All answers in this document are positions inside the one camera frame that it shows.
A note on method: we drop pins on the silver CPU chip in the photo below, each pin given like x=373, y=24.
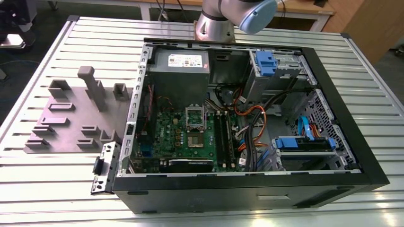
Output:
x=13, y=40

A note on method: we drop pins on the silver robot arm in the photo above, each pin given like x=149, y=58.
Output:
x=215, y=30

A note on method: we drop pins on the CPU socket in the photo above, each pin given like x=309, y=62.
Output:
x=195, y=140

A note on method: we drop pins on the grey parts rack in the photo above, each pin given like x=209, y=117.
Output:
x=79, y=123

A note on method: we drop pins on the grey power supply unit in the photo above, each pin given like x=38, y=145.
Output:
x=181, y=82

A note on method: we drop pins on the blue video connector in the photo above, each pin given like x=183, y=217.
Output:
x=98, y=166

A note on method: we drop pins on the green motherboard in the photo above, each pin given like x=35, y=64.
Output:
x=167, y=137

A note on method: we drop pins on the thin metal locking lever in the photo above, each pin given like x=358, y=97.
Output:
x=207, y=120

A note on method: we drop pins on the blue plastic drive latch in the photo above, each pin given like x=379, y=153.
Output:
x=267, y=63

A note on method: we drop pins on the black graphics card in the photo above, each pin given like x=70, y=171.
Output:
x=190, y=165

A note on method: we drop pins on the black RAM slot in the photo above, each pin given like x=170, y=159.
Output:
x=222, y=142
x=230, y=142

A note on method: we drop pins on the metal drive cage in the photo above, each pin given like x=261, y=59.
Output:
x=269, y=85

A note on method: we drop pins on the wooden desk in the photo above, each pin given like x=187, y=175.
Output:
x=303, y=8

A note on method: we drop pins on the black PC case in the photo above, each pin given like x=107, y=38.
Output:
x=221, y=198

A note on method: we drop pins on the hard disk in blue carrier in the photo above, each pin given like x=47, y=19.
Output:
x=287, y=143

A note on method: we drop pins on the metal disk bay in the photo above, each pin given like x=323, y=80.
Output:
x=310, y=153

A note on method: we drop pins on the brown wooden cabinet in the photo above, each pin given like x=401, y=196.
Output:
x=373, y=28

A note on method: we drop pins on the black chair base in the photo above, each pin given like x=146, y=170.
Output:
x=398, y=50

